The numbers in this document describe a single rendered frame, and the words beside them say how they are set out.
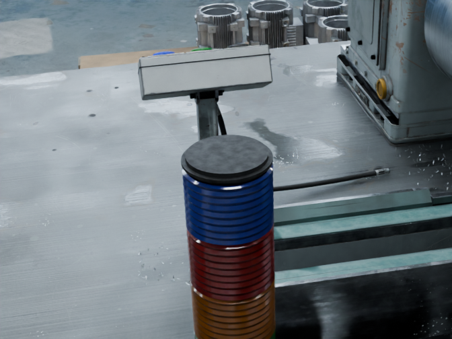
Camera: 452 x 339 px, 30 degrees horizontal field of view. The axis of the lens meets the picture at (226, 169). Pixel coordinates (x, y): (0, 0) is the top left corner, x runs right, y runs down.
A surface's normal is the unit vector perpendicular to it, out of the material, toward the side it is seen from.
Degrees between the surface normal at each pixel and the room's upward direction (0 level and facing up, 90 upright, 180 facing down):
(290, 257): 90
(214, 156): 0
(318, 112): 0
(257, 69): 61
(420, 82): 90
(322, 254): 90
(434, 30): 92
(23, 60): 0
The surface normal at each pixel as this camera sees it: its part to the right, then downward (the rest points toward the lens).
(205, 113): 0.17, 0.47
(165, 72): 0.13, 0.00
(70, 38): -0.04, -0.87
